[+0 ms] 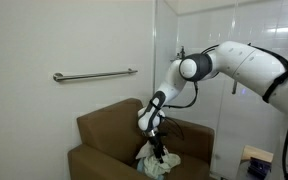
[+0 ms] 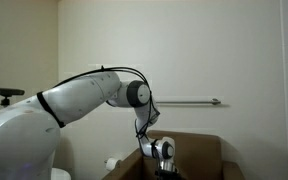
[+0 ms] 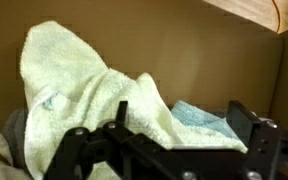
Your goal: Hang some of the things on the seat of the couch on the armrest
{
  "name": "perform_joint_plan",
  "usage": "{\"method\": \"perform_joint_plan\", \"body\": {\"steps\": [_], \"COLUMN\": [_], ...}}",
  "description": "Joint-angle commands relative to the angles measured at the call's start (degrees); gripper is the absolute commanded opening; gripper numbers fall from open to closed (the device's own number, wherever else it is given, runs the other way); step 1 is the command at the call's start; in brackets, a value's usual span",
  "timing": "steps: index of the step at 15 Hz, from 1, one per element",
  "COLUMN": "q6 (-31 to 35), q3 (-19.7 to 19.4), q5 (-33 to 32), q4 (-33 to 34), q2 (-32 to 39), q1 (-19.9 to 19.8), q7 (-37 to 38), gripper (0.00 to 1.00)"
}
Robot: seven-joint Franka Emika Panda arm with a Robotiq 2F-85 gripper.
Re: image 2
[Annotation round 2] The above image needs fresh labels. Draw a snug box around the metal wall grab bar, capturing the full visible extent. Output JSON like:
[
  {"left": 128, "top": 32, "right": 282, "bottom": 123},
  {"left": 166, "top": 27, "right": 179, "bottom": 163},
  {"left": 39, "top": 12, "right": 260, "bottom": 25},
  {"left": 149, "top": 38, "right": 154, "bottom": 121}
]
[{"left": 155, "top": 98, "right": 222, "bottom": 107}]

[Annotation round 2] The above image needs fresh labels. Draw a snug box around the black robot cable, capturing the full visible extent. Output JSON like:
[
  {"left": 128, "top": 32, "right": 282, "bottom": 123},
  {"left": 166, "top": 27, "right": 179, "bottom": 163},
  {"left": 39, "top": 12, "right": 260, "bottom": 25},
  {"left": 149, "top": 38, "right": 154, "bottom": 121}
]
[{"left": 53, "top": 65, "right": 162, "bottom": 180}]

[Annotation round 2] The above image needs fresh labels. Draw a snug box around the brown armchair couch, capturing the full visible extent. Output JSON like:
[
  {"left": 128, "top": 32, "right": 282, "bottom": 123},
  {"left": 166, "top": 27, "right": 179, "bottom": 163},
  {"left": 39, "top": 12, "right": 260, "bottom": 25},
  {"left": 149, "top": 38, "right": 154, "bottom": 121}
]
[{"left": 102, "top": 129, "right": 247, "bottom": 180}]

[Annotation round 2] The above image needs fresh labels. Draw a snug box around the white toilet paper roll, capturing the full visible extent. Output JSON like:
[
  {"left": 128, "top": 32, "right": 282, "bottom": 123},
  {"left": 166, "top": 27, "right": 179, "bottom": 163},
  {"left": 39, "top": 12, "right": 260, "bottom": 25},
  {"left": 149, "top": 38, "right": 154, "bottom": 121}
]
[{"left": 104, "top": 157, "right": 123, "bottom": 172}]

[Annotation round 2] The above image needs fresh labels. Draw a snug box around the black camera on tripod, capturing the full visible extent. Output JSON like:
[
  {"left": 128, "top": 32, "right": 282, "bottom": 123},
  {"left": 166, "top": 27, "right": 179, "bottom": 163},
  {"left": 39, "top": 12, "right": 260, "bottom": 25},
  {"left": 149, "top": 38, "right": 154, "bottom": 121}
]
[{"left": 0, "top": 86, "right": 26, "bottom": 108}]

